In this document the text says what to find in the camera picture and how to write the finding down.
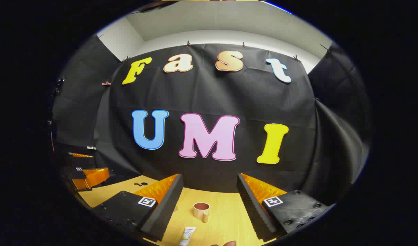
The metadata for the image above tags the beige cup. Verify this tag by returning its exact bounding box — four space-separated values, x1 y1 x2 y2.
193 202 210 223

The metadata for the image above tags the white toothpaste tube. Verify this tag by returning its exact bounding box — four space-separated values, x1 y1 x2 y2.
179 227 197 246

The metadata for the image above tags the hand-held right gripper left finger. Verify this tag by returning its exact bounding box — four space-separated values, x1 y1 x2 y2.
91 173 184 242

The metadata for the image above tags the black backdrop cloth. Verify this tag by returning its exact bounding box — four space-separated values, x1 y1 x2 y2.
52 34 372 205

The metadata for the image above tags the wooden desktop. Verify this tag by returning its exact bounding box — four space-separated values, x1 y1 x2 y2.
78 175 278 246

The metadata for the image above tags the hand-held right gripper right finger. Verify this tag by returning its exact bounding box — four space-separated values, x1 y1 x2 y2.
236 173 330 240

